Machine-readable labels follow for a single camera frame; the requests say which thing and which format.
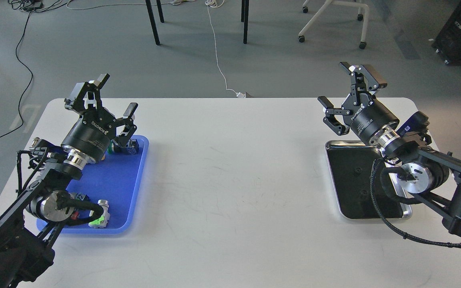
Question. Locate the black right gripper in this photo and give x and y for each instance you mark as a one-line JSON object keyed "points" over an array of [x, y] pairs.
{"points": [[363, 118]]}

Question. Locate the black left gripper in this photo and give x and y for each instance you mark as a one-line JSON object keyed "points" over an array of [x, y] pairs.
{"points": [[95, 128]]}

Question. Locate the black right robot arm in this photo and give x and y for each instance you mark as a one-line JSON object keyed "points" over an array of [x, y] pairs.
{"points": [[426, 175]]}

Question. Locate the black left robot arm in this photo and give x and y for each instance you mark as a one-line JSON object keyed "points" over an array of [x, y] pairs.
{"points": [[32, 224]]}

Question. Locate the white wheeled chair base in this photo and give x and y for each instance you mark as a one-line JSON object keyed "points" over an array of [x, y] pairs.
{"points": [[362, 16]]}

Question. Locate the silver metal tray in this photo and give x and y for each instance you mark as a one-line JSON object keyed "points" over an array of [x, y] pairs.
{"points": [[351, 164]]}

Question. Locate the blue plastic tray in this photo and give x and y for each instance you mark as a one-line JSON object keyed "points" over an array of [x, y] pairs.
{"points": [[116, 179]]}

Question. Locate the black blue contact block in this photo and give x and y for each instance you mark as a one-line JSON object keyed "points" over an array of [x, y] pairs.
{"points": [[79, 196]]}

